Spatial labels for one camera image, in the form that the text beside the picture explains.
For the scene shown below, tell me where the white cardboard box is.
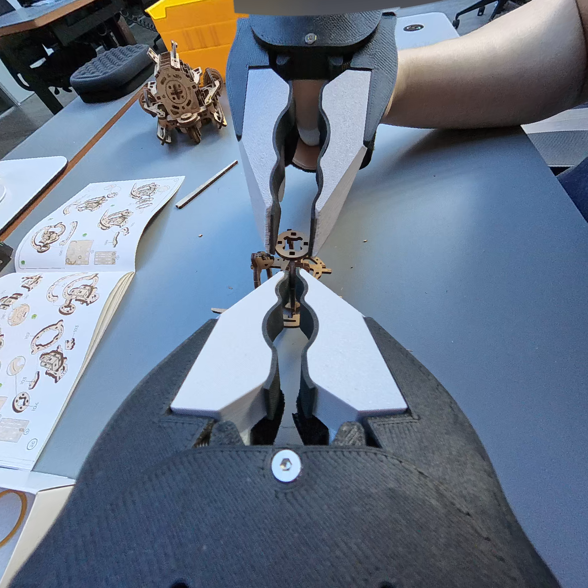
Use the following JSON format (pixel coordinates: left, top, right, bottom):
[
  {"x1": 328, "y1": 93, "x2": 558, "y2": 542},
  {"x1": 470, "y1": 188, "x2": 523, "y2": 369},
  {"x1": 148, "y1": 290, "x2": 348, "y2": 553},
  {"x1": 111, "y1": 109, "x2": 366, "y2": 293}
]
[{"x1": 0, "y1": 471, "x2": 77, "y2": 588}]

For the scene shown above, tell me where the yellow plastic bin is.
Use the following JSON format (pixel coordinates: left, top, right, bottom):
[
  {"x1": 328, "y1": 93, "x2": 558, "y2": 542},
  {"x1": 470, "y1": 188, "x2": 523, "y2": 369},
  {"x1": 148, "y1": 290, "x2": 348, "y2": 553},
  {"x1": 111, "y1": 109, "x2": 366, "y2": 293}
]
[{"x1": 145, "y1": 0, "x2": 250, "y2": 82}]

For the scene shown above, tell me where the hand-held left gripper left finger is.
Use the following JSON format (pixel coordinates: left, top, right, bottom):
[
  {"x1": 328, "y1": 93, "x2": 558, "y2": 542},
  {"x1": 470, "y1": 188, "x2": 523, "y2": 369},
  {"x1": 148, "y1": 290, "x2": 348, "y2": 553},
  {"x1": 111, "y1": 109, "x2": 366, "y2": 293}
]
[{"x1": 170, "y1": 270, "x2": 284, "y2": 445}]

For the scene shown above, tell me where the person's right hand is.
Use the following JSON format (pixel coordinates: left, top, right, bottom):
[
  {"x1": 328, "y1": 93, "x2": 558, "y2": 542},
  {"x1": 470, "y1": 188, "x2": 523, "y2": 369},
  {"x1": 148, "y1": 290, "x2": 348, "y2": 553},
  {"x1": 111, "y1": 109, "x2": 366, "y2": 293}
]
[{"x1": 292, "y1": 138, "x2": 321, "y2": 170}]

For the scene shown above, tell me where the black coiled cable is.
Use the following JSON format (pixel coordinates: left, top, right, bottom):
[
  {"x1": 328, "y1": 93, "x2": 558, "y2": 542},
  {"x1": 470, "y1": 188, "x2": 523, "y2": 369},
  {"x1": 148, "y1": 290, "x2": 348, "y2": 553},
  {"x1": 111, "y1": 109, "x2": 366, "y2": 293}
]
[{"x1": 128, "y1": 11, "x2": 159, "y2": 34}]

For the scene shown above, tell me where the black padded cushion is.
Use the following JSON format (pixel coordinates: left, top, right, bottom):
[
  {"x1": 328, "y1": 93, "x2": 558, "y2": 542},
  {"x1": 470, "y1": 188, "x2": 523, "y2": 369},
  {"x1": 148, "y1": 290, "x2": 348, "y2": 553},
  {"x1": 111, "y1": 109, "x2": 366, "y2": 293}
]
[{"x1": 70, "y1": 44, "x2": 155, "y2": 104}]

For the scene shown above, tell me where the group of yellow rubber bands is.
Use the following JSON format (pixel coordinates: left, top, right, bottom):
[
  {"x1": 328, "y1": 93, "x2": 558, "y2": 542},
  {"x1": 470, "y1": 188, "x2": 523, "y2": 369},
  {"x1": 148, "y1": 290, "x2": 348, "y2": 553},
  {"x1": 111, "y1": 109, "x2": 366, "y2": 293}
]
[{"x1": 0, "y1": 488, "x2": 29, "y2": 549}]

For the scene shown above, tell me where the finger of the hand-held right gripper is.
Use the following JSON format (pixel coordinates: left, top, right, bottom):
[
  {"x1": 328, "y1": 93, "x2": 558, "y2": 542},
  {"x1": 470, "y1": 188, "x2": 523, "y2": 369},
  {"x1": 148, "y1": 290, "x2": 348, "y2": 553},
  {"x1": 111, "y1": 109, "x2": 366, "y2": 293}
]
[
  {"x1": 238, "y1": 67, "x2": 294, "y2": 252},
  {"x1": 311, "y1": 68, "x2": 373, "y2": 256}
]

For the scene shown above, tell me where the large assembled wooden model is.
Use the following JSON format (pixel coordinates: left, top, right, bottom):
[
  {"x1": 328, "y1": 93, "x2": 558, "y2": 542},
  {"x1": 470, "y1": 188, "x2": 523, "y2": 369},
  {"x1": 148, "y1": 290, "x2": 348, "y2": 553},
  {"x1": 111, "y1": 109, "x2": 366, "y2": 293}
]
[{"x1": 139, "y1": 40, "x2": 228, "y2": 146}]

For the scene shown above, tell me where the flat wooden stick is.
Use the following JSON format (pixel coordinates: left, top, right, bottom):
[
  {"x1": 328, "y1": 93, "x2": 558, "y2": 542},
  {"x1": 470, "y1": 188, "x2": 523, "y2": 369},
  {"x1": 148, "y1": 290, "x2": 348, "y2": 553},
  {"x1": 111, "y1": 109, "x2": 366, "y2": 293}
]
[{"x1": 175, "y1": 160, "x2": 239, "y2": 210}]

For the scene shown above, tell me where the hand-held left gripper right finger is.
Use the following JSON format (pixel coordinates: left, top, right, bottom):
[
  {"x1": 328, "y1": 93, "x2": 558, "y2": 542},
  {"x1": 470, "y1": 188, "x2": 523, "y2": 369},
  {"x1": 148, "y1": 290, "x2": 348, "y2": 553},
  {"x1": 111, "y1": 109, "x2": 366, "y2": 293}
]
[{"x1": 298, "y1": 270, "x2": 409, "y2": 446}]

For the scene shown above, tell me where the person's right forearm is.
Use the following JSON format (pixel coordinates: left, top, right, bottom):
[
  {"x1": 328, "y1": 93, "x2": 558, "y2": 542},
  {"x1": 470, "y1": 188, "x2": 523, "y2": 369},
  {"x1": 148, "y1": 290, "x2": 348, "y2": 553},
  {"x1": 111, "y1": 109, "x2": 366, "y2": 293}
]
[{"x1": 380, "y1": 0, "x2": 588, "y2": 130}]

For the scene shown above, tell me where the person's blue jeans leg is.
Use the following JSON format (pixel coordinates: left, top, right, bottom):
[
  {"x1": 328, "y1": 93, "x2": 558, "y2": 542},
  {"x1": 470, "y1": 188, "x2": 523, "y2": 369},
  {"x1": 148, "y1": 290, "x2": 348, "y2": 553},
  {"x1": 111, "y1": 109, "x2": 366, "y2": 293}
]
[{"x1": 556, "y1": 156, "x2": 588, "y2": 217}]

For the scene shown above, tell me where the open instruction booklet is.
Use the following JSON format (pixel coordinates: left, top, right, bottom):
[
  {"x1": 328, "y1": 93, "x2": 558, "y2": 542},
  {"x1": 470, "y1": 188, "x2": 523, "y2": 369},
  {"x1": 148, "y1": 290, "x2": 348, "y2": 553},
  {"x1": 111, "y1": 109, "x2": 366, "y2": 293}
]
[{"x1": 0, "y1": 175, "x2": 186, "y2": 470}]

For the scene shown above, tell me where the small wooden model assembly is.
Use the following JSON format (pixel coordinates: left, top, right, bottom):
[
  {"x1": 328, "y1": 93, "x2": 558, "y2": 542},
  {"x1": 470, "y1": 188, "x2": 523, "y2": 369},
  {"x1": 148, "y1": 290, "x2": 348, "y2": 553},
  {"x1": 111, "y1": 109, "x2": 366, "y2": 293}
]
[{"x1": 250, "y1": 229, "x2": 332, "y2": 328}]

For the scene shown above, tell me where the white flat stand base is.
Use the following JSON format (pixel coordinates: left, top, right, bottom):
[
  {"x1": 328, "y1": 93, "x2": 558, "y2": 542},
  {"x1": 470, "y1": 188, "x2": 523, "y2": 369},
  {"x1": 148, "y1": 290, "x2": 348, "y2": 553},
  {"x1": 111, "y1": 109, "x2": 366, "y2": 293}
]
[{"x1": 0, "y1": 156, "x2": 69, "y2": 233}]

